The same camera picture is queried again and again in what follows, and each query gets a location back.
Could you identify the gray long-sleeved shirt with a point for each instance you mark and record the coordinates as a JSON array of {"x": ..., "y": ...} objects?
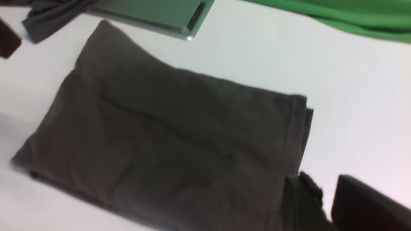
[{"x": 170, "y": 148}]

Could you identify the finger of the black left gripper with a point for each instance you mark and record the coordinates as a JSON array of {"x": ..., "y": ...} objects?
[{"x": 9, "y": 40}]

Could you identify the metal table cable hatch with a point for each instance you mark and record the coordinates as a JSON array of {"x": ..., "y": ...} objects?
[{"x": 176, "y": 18}]

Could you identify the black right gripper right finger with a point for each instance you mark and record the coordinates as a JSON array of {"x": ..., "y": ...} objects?
[{"x": 359, "y": 207}]

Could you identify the green backdrop cloth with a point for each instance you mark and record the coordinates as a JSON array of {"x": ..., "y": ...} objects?
[{"x": 383, "y": 19}]

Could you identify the dark teal crumpled garment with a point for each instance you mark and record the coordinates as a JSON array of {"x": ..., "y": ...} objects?
[{"x": 46, "y": 17}]

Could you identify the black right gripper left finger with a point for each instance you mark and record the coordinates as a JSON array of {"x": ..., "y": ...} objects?
[{"x": 302, "y": 205}]

